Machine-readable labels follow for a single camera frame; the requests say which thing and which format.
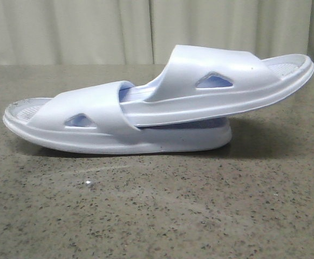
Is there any light blue right-side slipper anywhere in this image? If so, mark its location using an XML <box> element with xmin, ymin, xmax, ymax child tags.
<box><xmin>119</xmin><ymin>45</ymin><xmax>314</xmax><ymax>127</ymax></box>

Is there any pale green curtain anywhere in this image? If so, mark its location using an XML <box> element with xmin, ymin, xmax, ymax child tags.
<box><xmin>0</xmin><ymin>1</ymin><xmax>314</xmax><ymax>65</ymax></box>

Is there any light blue left-side slipper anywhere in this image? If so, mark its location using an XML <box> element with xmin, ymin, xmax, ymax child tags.
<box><xmin>3</xmin><ymin>81</ymin><xmax>231</xmax><ymax>154</ymax></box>

